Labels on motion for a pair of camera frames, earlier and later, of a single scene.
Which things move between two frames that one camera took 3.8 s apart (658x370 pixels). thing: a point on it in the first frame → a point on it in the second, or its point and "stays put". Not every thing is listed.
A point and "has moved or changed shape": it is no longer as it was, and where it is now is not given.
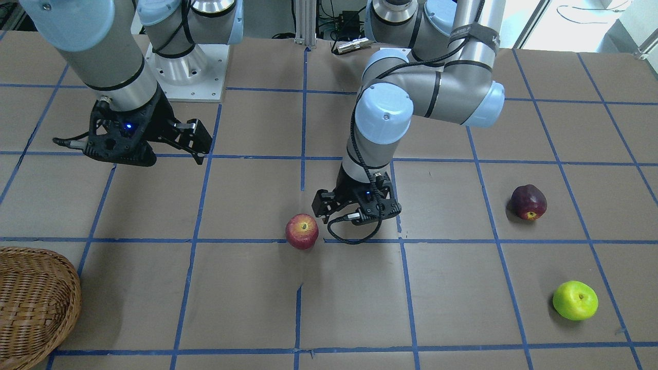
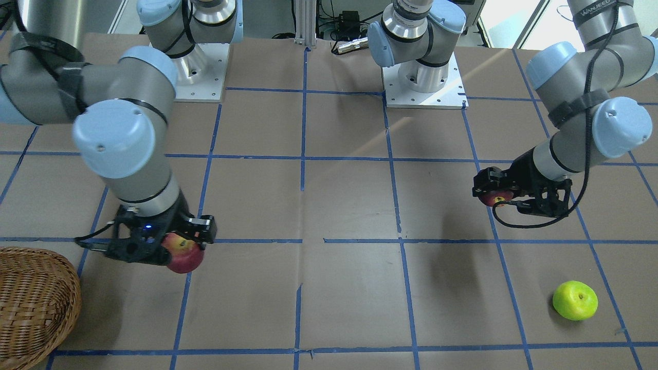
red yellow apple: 302,230 → 186,256
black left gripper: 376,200 → 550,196
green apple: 575,300 stays put
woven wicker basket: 40,298 stays put
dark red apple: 526,202 has moved or changed shape
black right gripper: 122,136 → 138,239
